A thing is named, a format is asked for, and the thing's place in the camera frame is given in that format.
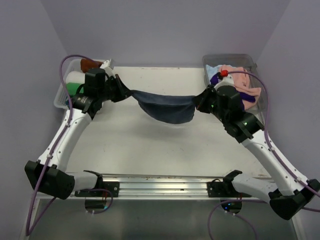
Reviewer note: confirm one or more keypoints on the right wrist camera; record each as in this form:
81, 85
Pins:
224, 79

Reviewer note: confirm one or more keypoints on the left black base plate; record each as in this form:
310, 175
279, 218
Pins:
105, 189

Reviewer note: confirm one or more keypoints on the dark grey-blue towel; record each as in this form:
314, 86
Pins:
168, 109

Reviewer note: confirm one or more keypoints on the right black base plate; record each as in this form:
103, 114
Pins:
221, 189

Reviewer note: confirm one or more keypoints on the purple towel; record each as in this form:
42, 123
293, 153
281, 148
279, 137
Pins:
248, 99

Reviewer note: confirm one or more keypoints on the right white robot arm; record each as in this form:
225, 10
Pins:
252, 134

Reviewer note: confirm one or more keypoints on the pink towel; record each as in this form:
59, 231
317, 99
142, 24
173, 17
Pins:
243, 82

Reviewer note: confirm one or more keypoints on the green rolled towel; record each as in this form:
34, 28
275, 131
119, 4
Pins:
74, 88

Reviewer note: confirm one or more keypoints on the white rolled towel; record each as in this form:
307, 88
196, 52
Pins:
75, 77

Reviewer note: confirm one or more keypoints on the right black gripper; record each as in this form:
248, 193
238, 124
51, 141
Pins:
201, 99

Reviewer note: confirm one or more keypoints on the light blue towel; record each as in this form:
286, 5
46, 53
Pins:
212, 70

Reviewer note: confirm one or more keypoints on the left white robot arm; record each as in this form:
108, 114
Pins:
47, 174

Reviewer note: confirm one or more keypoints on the aluminium front rail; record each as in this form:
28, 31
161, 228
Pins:
133, 187

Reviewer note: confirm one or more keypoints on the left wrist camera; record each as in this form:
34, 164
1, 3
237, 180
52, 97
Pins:
107, 66

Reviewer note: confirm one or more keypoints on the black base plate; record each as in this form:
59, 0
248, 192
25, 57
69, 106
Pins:
105, 189
221, 189

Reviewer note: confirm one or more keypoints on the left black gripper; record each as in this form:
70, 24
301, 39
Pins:
123, 92

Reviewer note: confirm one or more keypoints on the brown towel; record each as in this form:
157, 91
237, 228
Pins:
86, 64

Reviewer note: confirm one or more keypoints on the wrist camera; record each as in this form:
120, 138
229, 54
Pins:
107, 66
224, 79

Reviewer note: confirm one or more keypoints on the clear grey plastic bin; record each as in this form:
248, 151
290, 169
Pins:
240, 63

